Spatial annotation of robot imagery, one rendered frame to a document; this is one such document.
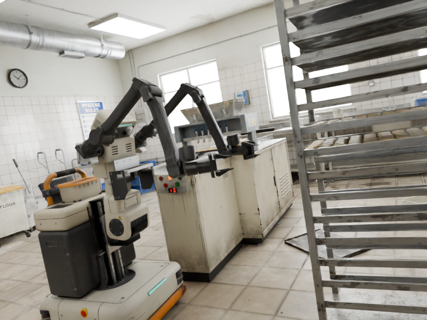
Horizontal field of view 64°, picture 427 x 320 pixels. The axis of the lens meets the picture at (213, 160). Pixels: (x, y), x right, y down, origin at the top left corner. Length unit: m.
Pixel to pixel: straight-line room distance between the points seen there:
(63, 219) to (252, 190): 1.59
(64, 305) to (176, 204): 0.94
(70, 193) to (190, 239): 0.90
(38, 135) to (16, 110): 0.52
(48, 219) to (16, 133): 4.23
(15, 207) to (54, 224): 3.32
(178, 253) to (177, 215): 0.30
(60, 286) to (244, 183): 1.62
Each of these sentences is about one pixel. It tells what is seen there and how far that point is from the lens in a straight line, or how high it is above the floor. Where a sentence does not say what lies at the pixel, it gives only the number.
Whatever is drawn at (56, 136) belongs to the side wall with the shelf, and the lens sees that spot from 6.67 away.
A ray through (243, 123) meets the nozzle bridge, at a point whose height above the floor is 1.10.
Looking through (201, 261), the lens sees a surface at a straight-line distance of 2.58.
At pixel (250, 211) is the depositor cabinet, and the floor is 0.33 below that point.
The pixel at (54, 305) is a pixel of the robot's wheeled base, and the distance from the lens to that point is 2.31.
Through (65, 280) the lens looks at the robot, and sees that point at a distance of 2.21.
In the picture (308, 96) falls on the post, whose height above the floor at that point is 1.20.
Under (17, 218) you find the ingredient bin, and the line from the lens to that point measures 5.44.
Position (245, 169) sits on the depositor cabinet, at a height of 0.70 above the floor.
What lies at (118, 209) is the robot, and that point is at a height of 0.75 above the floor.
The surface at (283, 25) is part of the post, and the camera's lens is 1.39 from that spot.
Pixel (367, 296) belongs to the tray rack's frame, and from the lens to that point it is 2.02.
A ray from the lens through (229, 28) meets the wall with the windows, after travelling 6.66.
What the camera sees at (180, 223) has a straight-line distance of 2.55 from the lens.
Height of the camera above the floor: 1.13
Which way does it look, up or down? 6 degrees down
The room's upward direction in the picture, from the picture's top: 9 degrees counter-clockwise
